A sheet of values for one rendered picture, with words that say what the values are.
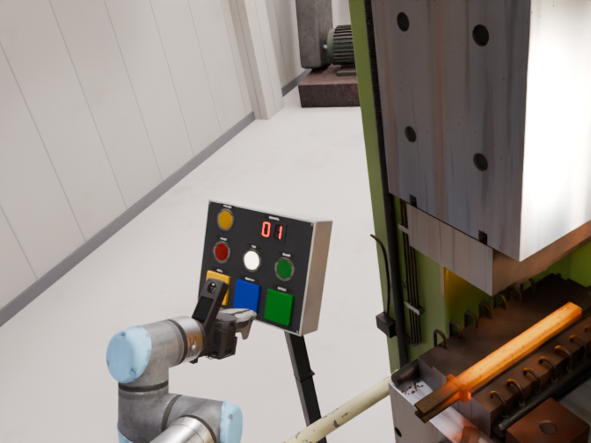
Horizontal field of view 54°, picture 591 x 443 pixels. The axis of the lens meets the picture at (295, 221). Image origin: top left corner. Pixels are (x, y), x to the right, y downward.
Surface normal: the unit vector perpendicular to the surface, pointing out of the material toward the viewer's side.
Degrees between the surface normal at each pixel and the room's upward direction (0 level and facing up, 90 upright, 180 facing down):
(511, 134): 90
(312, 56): 78
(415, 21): 90
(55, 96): 90
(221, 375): 0
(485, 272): 90
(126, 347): 55
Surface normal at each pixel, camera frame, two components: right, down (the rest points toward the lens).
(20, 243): 0.88, 0.12
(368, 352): -0.16, -0.84
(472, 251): -0.84, 0.40
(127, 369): -0.55, -0.07
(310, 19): -0.37, 0.36
